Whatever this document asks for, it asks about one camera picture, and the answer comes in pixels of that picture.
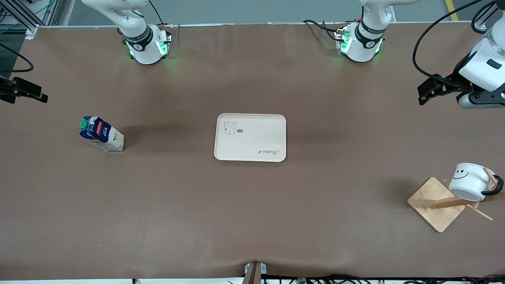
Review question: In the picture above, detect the black left arm base cable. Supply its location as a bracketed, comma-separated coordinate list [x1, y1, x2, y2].
[303, 19, 343, 42]

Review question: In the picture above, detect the cream rectangular tray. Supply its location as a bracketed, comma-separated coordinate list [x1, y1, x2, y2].
[213, 113, 287, 163]

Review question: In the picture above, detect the wooden cup rack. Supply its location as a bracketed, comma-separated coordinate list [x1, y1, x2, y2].
[407, 167, 505, 233]

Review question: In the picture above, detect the metal table edge clamp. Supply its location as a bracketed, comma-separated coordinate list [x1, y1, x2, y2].
[244, 262, 268, 284]

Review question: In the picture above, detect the blue milk carton green cap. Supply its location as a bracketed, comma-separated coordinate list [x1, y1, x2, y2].
[79, 116, 125, 153]

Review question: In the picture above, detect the white cup black handle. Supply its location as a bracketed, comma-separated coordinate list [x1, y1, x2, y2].
[448, 163, 505, 202]

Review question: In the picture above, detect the black arm base cable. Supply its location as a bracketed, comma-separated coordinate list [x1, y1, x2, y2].
[303, 19, 343, 42]
[148, 0, 174, 28]

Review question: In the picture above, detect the black right arm base cable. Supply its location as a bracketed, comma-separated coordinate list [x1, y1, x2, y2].
[148, 0, 174, 28]

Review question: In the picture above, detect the aluminium frame profile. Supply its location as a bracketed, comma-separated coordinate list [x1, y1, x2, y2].
[471, 0, 505, 31]
[0, 0, 65, 40]

